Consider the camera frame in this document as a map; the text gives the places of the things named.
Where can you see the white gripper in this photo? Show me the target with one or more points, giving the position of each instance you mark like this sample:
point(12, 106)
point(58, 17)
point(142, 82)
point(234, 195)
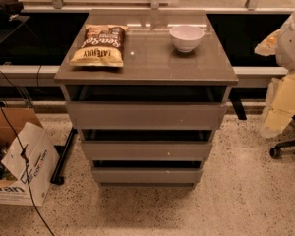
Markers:
point(292, 48)

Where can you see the grey top drawer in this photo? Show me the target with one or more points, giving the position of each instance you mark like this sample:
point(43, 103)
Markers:
point(143, 116)

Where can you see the grey drawer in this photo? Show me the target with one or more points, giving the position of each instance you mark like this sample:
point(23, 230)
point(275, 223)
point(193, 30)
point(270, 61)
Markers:
point(147, 176)
point(108, 150)
point(143, 116)

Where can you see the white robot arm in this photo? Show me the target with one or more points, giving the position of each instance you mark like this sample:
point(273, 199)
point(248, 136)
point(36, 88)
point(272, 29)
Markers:
point(281, 44)

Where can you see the grey drawer cabinet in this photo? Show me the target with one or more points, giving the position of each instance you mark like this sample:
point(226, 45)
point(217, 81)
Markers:
point(154, 72)

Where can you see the grey middle drawer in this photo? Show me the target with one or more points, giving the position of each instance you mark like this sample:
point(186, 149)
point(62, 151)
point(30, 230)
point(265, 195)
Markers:
point(108, 150)

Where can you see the grey bottom drawer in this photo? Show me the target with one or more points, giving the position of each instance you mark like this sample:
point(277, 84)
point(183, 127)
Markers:
point(147, 176)

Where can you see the black right table leg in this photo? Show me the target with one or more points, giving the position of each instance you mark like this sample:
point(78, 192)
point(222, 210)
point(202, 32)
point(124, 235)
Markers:
point(235, 98)

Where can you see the black table leg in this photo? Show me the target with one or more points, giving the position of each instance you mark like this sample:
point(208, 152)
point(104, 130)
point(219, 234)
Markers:
point(235, 98)
point(63, 151)

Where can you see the white bowl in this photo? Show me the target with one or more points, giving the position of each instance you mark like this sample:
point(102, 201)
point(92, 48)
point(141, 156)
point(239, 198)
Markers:
point(186, 38)

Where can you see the black office chair base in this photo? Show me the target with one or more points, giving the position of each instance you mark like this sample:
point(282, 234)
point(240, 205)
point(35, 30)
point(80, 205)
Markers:
point(276, 152)

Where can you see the chips bag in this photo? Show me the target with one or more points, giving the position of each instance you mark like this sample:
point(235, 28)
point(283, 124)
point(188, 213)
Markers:
point(102, 47)

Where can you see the cardboard box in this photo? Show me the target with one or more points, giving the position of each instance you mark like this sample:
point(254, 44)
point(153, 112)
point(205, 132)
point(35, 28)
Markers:
point(30, 159)

